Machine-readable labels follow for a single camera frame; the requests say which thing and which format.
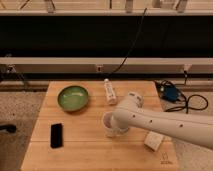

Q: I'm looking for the black rectangular block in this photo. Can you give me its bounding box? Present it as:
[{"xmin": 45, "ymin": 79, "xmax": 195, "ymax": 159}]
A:
[{"xmin": 50, "ymin": 123, "xmax": 63, "ymax": 148}]

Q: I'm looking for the black caster on floor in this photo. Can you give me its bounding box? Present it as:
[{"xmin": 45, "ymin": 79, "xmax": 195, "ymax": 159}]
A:
[{"xmin": 0, "ymin": 124, "xmax": 17, "ymax": 133}]

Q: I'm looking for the white tube bottle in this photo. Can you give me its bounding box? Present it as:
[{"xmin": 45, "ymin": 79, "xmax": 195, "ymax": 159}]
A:
[{"xmin": 104, "ymin": 79, "xmax": 117, "ymax": 105}]

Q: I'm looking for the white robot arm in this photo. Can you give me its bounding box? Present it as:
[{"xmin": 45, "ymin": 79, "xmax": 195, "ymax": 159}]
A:
[{"xmin": 111, "ymin": 92, "xmax": 213, "ymax": 150}]

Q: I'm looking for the wooden table board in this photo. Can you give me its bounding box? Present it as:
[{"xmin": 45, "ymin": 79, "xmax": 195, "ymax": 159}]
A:
[{"xmin": 21, "ymin": 81, "xmax": 179, "ymax": 171}]

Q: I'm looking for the blue electronics box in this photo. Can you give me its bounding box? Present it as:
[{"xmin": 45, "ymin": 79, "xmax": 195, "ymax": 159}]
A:
[{"xmin": 161, "ymin": 84, "xmax": 179, "ymax": 102}]

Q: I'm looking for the green ceramic bowl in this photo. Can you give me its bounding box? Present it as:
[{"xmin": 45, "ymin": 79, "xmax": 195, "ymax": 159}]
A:
[{"xmin": 57, "ymin": 85, "xmax": 89, "ymax": 112}]

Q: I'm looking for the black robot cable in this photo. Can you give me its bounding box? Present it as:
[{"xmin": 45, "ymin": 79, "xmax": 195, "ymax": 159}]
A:
[{"xmin": 163, "ymin": 93, "xmax": 210, "ymax": 114}]

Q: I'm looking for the white sponge block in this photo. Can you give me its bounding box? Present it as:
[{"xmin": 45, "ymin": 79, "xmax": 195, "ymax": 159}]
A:
[{"xmin": 144, "ymin": 131, "xmax": 164, "ymax": 151}]

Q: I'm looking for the black hanging cable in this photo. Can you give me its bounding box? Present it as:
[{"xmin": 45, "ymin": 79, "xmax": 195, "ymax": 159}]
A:
[{"xmin": 101, "ymin": 7, "xmax": 148, "ymax": 77}]

